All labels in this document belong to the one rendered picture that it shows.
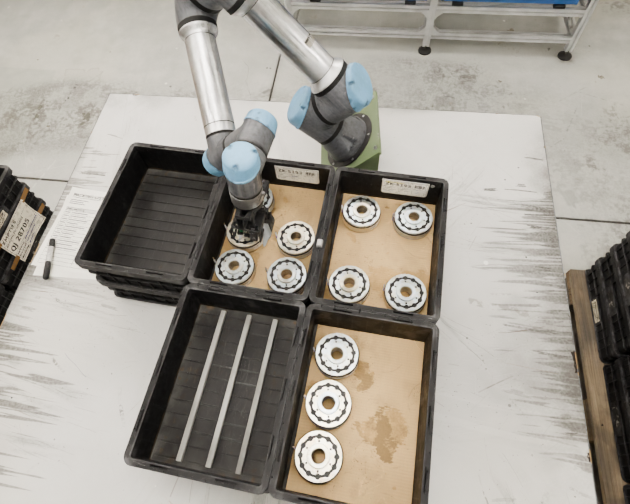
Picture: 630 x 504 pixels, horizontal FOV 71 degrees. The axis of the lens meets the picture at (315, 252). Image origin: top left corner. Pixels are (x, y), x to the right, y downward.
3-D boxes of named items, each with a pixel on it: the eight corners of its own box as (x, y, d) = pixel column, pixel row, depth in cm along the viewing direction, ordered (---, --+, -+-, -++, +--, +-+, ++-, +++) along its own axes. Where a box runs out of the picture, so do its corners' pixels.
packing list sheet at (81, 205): (67, 187, 150) (66, 186, 150) (131, 192, 148) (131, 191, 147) (26, 274, 135) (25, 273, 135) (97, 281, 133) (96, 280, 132)
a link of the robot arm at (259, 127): (232, 120, 103) (216, 156, 98) (260, 99, 95) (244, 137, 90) (258, 140, 107) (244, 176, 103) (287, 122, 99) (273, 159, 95)
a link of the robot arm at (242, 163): (264, 140, 90) (252, 173, 86) (268, 173, 100) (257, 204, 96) (227, 133, 90) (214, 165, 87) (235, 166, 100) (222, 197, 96)
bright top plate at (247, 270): (224, 246, 118) (223, 245, 118) (259, 254, 116) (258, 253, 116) (209, 279, 114) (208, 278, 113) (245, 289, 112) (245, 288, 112)
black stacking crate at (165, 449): (199, 301, 116) (186, 283, 106) (309, 319, 112) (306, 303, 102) (145, 465, 98) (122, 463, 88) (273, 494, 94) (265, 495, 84)
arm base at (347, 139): (335, 129, 150) (314, 114, 144) (369, 112, 139) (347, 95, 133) (329, 168, 145) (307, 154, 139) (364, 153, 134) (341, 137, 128)
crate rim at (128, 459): (188, 286, 108) (184, 282, 106) (308, 305, 104) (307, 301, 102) (125, 464, 90) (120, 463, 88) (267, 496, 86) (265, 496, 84)
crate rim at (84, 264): (135, 146, 130) (131, 141, 128) (232, 158, 126) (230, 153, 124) (76, 267, 112) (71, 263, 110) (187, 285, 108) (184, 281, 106)
